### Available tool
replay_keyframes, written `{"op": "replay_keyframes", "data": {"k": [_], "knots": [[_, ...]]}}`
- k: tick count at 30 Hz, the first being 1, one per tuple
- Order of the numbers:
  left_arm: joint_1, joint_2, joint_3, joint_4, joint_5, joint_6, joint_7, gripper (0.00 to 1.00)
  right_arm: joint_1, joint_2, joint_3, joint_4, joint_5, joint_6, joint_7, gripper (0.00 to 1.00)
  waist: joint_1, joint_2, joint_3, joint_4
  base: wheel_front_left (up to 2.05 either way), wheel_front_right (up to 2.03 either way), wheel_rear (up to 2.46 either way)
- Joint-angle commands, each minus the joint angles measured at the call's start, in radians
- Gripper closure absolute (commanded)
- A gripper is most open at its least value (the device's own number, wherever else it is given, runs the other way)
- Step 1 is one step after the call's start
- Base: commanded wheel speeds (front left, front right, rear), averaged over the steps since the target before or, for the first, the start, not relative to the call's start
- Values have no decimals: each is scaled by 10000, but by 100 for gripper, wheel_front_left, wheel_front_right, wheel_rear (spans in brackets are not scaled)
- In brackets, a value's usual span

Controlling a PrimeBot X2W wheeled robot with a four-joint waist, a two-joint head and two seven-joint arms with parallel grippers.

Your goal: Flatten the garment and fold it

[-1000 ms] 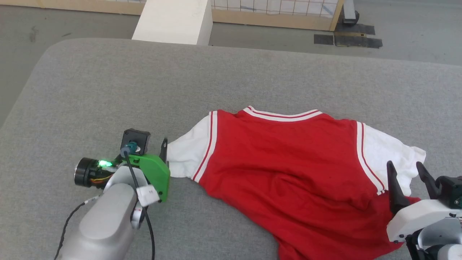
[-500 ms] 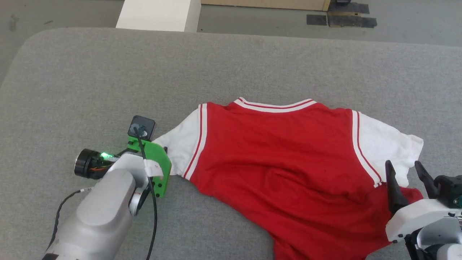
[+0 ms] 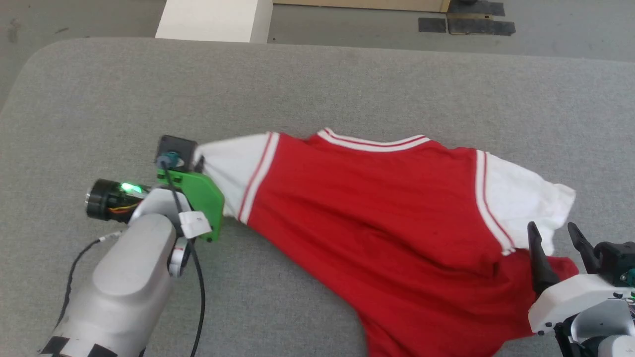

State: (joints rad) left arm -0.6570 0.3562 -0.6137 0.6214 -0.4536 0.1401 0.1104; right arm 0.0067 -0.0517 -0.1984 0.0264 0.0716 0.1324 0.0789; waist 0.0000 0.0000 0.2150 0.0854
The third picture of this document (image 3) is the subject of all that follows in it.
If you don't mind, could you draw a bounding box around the grey upholstered sofa surface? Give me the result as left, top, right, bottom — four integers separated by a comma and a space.
0, 37, 635, 357

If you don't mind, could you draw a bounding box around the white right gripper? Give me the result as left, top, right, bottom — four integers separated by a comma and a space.
527, 222, 635, 338

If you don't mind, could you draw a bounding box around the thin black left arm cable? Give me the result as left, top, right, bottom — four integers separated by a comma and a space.
54, 231, 123, 330

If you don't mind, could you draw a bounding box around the white box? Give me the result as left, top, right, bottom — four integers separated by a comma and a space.
155, 0, 273, 44

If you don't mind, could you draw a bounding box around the long black floor tape patch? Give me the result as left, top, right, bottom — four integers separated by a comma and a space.
447, 18, 516, 37

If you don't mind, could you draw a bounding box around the red and white t-shirt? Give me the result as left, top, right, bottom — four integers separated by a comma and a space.
196, 127, 580, 357

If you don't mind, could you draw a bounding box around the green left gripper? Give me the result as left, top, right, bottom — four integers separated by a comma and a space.
85, 155, 225, 243

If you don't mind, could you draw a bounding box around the small black floor tape patch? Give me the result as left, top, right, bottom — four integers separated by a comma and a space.
418, 18, 447, 34

